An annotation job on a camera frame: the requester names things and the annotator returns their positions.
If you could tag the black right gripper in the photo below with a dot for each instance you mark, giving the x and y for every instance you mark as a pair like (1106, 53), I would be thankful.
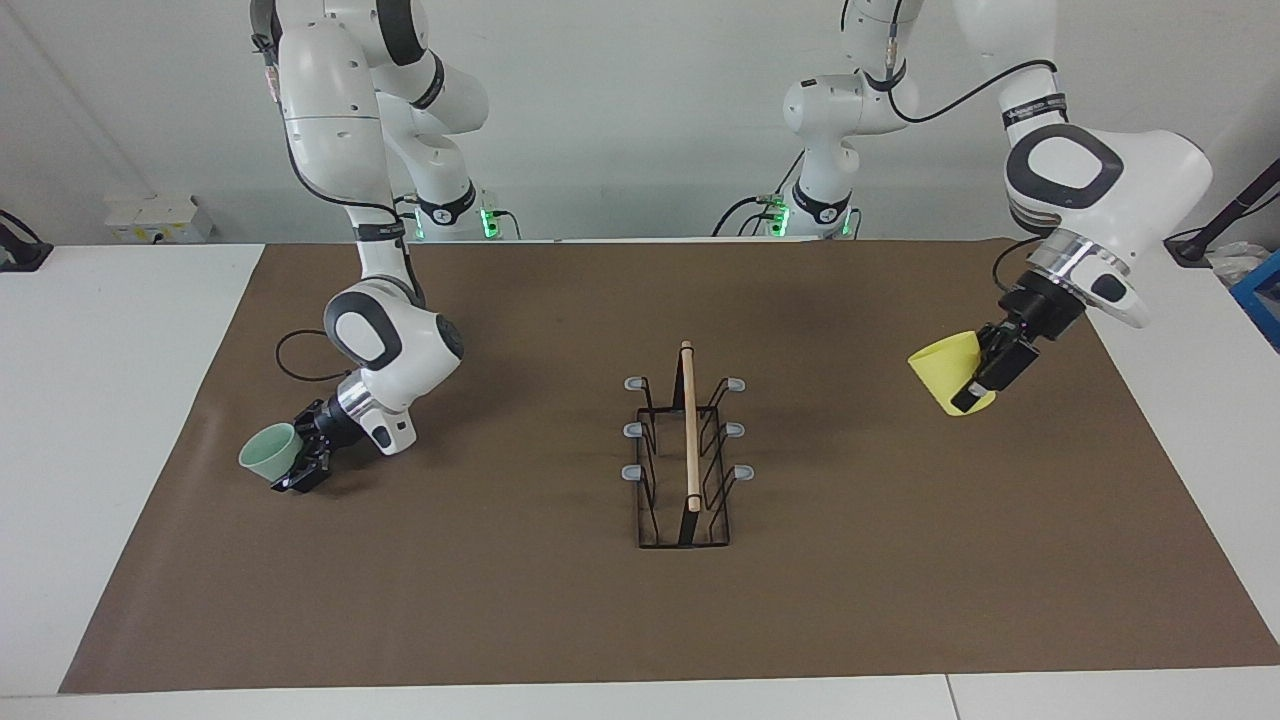
(335, 430)

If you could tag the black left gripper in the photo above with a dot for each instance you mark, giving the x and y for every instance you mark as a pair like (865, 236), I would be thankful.
(1040, 310)

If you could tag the light green plastic cup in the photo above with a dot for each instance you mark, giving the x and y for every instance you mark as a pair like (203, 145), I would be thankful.
(265, 455)

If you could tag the yellow plastic cup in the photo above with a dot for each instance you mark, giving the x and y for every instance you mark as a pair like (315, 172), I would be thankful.
(945, 372)

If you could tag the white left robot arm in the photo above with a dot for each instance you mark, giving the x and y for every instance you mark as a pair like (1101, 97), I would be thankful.
(1130, 190)

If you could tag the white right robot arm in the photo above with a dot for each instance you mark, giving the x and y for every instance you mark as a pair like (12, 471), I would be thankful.
(330, 150)

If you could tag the brown table mat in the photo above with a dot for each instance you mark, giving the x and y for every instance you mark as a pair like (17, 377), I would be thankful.
(500, 600)

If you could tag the clear plastic bag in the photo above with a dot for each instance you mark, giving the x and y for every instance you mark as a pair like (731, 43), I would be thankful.
(1235, 262)

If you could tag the black slanted pole stand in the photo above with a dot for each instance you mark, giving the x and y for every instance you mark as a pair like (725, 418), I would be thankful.
(1225, 215)

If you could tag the white power strip box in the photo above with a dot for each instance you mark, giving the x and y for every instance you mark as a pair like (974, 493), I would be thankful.
(160, 218)

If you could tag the blue plastic box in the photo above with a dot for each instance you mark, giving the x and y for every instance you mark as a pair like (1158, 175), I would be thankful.
(1262, 300)

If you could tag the black stand with base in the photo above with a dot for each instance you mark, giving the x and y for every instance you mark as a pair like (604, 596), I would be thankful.
(25, 255)

